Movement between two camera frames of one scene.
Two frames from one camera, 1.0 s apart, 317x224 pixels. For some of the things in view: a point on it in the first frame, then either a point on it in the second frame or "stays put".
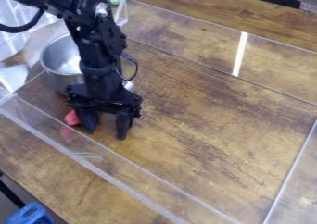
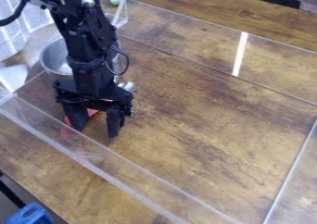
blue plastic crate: (31, 214) stays put
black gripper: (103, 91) → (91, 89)
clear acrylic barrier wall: (158, 194) stays put
